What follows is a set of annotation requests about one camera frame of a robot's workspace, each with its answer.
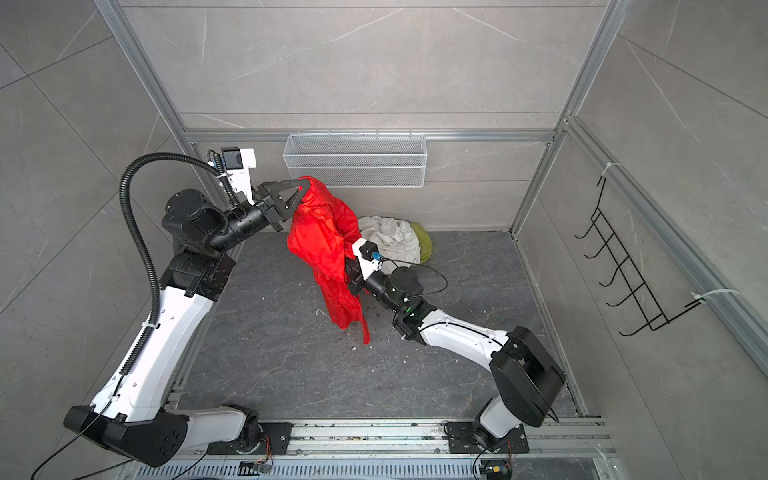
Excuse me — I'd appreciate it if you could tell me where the left black corrugated cable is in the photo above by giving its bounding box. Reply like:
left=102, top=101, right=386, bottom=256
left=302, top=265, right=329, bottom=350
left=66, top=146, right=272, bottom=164
left=117, top=151, right=224, bottom=379

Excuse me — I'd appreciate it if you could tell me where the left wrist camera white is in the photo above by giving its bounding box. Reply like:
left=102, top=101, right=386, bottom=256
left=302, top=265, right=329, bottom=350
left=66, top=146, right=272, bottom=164
left=221, top=147, right=257, bottom=205

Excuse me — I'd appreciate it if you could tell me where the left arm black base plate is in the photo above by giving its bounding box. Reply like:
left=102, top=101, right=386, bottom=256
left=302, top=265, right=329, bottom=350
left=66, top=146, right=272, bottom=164
left=207, top=422, right=293, bottom=456

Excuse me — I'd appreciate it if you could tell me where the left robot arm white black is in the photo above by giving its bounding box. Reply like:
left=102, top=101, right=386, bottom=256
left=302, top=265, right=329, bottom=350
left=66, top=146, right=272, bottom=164
left=63, top=180, right=310, bottom=467

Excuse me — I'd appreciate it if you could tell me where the right wrist camera black cable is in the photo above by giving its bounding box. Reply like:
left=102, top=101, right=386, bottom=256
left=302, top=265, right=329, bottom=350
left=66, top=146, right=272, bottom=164
left=380, top=257, right=449, bottom=296

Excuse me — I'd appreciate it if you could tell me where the red cloth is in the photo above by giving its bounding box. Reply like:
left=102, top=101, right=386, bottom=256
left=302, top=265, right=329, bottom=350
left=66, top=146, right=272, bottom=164
left=287, top=176, right=371, bottom=345

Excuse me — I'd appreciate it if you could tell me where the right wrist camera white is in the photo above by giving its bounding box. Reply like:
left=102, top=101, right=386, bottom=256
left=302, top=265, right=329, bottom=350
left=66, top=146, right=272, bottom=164
left=352, top=238, right=383, bottom=280

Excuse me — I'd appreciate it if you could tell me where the black wire hook rack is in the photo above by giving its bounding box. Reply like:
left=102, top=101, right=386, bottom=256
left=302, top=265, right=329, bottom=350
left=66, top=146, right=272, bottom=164
left=573, top=177, right=705, bottom=338

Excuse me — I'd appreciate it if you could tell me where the white cloth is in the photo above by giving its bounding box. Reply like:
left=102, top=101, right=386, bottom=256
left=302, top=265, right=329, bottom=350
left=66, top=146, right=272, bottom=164
left=358, top=216, right=421, bottom=265

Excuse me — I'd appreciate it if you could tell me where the green cloth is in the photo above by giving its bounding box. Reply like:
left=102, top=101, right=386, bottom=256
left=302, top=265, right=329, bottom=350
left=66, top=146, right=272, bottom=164
left=410, top=222, right=434, bottom=264

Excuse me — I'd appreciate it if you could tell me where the white wire mesh basket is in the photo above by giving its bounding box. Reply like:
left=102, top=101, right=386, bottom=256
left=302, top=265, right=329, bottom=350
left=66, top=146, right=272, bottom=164
left=283, top=133, right=428, bottom=188

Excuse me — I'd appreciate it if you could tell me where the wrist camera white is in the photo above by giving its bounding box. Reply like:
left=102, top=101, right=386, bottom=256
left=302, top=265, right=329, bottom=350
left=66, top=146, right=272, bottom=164
left=352, top=238, right=383, bottom=280
left=221, top=147, right=257, bottom=205

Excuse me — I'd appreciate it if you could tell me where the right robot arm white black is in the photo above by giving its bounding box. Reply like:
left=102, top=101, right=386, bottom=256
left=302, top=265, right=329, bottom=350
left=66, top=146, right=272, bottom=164
left=345, top=258, right=566, bottom=452

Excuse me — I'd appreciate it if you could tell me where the aluminium rail frame front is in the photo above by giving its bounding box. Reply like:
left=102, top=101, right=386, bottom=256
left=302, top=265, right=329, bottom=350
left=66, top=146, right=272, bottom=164
left=110, top=418, right=631, bottom=480

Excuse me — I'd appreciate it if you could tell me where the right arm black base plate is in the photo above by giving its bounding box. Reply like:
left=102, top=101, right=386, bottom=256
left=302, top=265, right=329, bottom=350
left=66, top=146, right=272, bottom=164
left=442, top=421, right=530, bottom=454

